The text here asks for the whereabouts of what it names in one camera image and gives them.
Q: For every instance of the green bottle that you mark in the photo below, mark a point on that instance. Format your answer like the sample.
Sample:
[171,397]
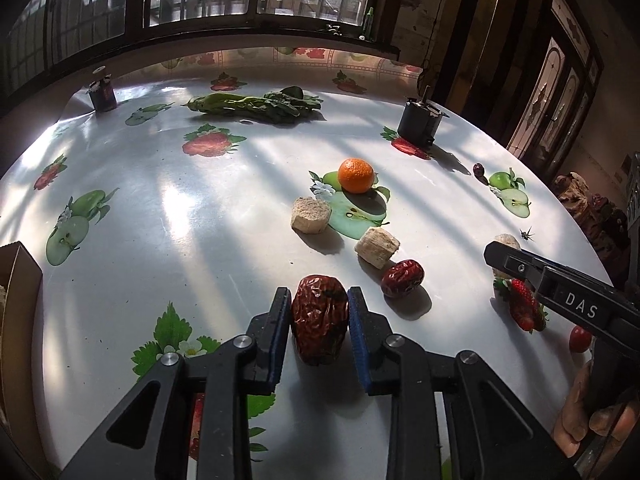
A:
[370,22]

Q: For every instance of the person's right hand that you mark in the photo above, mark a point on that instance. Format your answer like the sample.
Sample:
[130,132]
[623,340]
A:
[570,435]

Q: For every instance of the large wrinkled red date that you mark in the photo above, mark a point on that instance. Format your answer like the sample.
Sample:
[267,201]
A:
[320,320]

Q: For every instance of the fruit printed tablecloth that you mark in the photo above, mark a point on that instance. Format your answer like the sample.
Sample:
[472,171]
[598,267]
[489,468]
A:
[200,240]

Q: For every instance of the large beige sugarcane chunk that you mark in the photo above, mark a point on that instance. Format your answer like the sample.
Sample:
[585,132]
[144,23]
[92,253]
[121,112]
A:
[507,241]

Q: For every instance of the light green leafy vegetable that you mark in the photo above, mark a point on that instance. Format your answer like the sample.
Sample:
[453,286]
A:
[215,103]

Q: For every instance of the small dark round fruit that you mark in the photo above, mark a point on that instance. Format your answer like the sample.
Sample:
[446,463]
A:
[479,169]

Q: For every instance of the small red tomato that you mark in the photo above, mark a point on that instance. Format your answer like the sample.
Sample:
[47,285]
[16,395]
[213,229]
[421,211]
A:
[580,338]

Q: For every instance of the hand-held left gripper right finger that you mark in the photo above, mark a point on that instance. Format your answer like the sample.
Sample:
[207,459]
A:
[357,340]

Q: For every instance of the wooden door with glass panels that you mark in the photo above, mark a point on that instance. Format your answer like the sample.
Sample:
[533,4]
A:
[555,85]

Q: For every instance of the smooth dark red date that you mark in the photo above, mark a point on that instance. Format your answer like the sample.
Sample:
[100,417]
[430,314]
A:
[402,277]

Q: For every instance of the black cylindrical motor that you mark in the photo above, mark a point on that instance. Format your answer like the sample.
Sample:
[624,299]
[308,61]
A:
[417,120]

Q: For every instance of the medium orange tangerine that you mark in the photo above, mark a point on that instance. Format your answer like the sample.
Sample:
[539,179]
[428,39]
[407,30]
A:
[356,175]

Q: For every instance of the small dark windowsill object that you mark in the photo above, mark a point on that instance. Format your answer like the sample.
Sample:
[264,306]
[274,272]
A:
[333,29]

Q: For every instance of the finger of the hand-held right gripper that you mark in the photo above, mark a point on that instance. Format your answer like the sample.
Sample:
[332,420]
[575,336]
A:
[515,265]

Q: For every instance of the small dark insect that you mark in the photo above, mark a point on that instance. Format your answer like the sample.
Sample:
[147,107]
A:
[526,233]

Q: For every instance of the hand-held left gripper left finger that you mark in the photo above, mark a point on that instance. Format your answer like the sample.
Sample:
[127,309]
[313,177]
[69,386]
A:
[281,340]

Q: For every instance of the small dark jar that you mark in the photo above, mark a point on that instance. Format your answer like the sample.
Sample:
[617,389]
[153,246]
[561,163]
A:
[102,94]

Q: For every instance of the brown cardboard box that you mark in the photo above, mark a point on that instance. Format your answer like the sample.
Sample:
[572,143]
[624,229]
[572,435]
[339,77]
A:
[17,320]

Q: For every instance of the small beige sugarcane chunk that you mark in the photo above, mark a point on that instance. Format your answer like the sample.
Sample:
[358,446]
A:
[377,246]
[310,215]

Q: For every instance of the carved wooden root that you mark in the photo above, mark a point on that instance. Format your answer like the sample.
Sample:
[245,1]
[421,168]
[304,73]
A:
[585,210]

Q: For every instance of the dark green leafy vegetable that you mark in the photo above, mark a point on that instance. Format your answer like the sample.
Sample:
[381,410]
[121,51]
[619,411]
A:
[285,105]

